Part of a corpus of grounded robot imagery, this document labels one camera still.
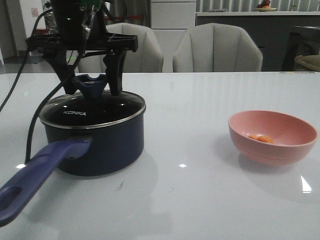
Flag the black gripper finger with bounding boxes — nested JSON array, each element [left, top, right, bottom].
[[103, 49, 127, 96], [46, 51, 76, 95]]

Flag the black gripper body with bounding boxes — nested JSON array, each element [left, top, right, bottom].
[[26, 0, 138, 58]]

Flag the glass pot lid blue knob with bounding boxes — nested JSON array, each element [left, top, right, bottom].
[[38, 73, 147, 130]]

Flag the orange ham slices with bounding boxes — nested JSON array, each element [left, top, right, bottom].
[[248, 135, 274, 144]]

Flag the pink bowl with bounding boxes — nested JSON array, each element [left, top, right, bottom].
[[228, 110, 319, 166]]

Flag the red trash bin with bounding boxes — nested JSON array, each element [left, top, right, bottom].
[[34, 28, 53, 54]]

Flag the left beige chair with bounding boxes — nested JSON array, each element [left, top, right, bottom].
[[77, 23, 164, 73]]

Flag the beige chair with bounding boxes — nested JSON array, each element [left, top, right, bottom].
[[77, 23, 164, 73], [172, 23, 263, 73]]

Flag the red barrier tape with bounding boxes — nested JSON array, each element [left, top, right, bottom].
[[104, 15, 145, 22]]

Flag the white refrigerator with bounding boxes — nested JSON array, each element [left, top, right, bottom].
[[150, 0, 197, 50]]

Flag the dark blue saucepan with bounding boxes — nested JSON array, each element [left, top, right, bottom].
[[0, 90, 147, 228]]

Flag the right beige chair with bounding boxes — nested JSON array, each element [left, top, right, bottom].
[[172, 23, 263, 73]]

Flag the fruit plate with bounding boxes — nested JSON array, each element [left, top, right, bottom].
[[253, 0, 277, 12]]

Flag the dark kitchen counter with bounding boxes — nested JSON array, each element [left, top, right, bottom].
[[195, 11, 320, 72]]

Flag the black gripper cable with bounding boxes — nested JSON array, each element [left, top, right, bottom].
[[0, 8, 85, 163]]

